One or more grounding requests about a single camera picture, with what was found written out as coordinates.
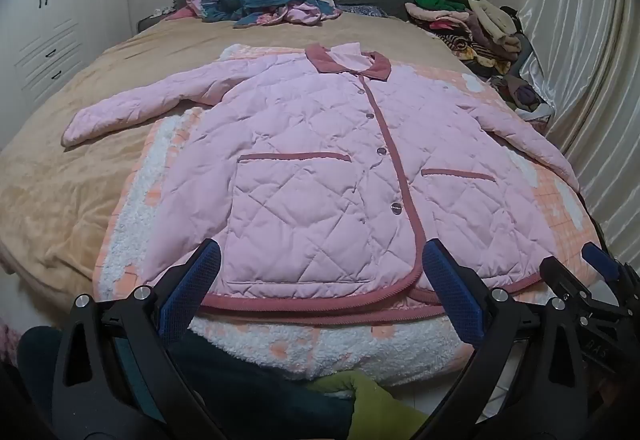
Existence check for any white satin curtain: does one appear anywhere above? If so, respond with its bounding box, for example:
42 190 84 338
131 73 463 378
517 0 640 266

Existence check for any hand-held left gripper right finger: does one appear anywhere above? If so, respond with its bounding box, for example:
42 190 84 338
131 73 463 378
415 238 587 440

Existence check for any white wardrobe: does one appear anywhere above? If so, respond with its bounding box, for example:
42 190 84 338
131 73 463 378
0 0 131 151

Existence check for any person's dark teal clothing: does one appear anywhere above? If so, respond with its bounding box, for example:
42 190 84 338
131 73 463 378
17 325 361 440

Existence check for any peach white fleece blanket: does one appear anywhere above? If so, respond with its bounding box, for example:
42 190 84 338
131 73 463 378
92 44 601 383

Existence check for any pile of mixed clothes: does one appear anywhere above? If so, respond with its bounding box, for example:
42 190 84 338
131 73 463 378
405 0 556 121

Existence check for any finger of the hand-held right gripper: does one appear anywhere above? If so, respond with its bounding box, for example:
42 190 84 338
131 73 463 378
581 242 640 293
540 256 626 317

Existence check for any person's green clothing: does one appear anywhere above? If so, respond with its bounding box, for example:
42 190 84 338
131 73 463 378
305 370 431 440

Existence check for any dark floral pillow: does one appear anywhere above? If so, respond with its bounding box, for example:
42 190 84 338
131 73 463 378
342 2 391 19

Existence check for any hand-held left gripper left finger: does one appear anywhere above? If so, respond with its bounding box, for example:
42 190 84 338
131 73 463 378
52 239 226 440

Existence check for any pink quilted jacket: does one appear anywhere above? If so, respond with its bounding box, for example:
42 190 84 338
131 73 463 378
62 42 581 316

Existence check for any pink pillow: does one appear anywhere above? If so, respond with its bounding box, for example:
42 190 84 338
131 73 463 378
164 5 201 22

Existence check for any pink floral cloth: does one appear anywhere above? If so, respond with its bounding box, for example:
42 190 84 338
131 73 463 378
0 320 22 366

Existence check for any bed with beige sheet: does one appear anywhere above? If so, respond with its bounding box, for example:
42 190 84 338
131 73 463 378
0 2 601 336

